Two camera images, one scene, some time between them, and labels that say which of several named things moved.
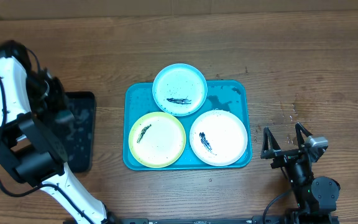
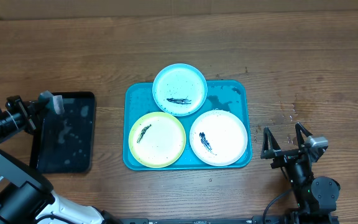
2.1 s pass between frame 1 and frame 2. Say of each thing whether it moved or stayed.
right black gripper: stayed
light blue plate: stayed
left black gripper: moved
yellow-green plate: stayed
